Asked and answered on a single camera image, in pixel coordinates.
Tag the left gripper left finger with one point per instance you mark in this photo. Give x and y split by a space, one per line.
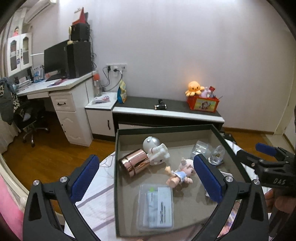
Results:
40 221

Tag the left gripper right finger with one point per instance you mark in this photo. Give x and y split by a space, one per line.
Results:
251 220

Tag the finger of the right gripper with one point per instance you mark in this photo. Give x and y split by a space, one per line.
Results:
254 162
276 152

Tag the clear glass perfume bottle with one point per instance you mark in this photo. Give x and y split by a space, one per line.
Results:
217 156

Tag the clear plastic container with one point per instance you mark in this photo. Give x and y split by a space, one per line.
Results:
200 148

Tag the pink doll figurine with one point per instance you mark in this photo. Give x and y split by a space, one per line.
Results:
182 174

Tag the white bunny astronaut figurine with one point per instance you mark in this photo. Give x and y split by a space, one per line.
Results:
156 151

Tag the rose gold metal canister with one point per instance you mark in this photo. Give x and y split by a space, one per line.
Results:
134 162

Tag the white cup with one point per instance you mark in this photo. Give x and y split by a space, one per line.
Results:
212 185

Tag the person's right hand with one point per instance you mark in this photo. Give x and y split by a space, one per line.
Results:
282 203

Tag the striped white bedsheet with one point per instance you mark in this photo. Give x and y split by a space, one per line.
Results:
97 208

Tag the red cartoon storage box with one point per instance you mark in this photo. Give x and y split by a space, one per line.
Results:
203 104

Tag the clear plastic card case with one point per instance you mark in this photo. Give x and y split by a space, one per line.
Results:
155 211

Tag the pink box with black rim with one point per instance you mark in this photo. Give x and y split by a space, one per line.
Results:
158 171

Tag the orange octopus plush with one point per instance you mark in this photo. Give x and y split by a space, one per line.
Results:
194 88

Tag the black office chair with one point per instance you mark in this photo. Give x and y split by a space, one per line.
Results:
30 117

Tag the black flashlight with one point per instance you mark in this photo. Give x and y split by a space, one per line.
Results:
161 105

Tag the dark jacket on chair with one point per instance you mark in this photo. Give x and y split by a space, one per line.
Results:
9 102

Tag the low white black cabinet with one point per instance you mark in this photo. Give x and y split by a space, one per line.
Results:
139 112

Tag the white desk with drawers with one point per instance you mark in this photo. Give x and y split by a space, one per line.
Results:
69 98

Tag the orange lid bottle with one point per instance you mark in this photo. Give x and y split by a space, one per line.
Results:
97 85

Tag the snack bag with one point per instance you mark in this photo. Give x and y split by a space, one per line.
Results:
121 93

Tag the black computer monitor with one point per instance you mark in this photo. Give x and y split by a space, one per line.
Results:
55 59

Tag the black computer tower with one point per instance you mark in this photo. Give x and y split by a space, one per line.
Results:
78 59

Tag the white glass-door cabinet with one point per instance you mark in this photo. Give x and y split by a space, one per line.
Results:
19 50

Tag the black speaker on tower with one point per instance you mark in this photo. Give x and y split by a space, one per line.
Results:
80 32

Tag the white air conditioner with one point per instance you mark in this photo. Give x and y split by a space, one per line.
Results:
37 9

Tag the white wall power strip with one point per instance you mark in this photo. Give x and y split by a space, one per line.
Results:
120 66

